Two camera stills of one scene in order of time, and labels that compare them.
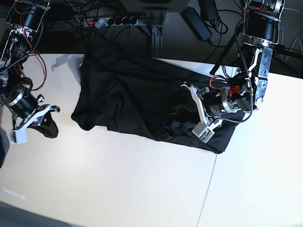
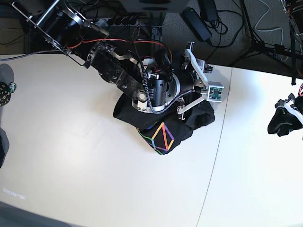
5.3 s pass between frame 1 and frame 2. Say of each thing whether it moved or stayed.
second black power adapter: stayed
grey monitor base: stayed
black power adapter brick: stayed
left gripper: moved
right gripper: moved
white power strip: stayed
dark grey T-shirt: moved
